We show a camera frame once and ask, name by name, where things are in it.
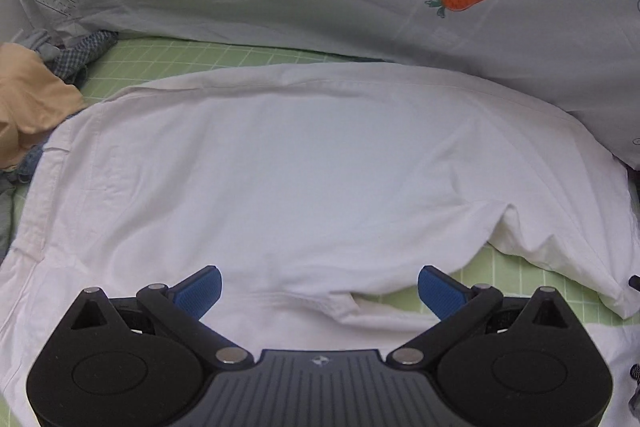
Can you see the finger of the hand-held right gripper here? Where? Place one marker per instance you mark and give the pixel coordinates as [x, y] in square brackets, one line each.
[635, 283]

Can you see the blue checkered cloth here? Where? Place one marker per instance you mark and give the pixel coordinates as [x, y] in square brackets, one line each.
[82, 54]

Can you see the green grid mat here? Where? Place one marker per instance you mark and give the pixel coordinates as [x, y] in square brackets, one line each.
[210, 54]

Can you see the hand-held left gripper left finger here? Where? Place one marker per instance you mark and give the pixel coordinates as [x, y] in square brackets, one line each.
[199, 293]

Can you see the beige garment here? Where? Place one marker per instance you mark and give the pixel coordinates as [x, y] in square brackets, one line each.
[35, 92]

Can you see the grey sweatpants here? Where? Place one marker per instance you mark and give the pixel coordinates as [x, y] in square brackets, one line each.
[5, 217]

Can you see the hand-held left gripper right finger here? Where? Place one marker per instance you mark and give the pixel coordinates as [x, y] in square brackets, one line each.
[440, 294]

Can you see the blue jeans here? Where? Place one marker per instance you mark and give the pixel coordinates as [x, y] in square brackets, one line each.
[27, 164]

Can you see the white cotton garment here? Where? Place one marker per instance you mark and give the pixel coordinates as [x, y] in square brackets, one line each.
[310, 177]

